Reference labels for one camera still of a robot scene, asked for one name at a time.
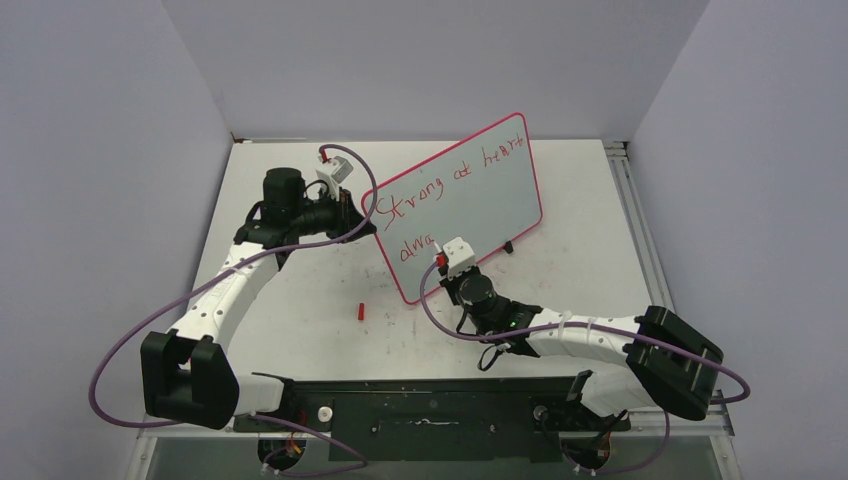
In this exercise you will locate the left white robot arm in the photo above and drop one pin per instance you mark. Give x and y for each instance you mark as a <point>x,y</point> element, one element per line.
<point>186,374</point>

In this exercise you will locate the aluminium rail frame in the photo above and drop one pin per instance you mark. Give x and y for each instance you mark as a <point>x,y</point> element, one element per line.
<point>591,255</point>

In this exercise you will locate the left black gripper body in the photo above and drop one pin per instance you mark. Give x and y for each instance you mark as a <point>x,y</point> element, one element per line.
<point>322,216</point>

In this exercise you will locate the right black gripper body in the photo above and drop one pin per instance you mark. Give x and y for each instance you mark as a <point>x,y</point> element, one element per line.
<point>452,285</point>

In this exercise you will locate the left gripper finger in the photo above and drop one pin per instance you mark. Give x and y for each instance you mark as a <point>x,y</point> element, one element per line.
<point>352,227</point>
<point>346,204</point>

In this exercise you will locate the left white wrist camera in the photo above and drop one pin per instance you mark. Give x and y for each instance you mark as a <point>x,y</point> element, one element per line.
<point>334,171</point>

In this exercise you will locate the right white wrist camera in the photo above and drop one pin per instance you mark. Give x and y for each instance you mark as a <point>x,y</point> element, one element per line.
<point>455,257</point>

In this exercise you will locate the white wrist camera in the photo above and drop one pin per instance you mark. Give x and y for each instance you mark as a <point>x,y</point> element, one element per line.
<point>455,257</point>
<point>334,171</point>

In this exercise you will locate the pink framed whiteboard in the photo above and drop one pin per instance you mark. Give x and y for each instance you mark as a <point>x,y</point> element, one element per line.
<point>483,189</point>

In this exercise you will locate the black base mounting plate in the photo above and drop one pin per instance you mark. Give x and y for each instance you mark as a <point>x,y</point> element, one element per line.
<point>446,420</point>

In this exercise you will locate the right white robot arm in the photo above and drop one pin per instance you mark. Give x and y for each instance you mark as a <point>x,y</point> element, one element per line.
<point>655,359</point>

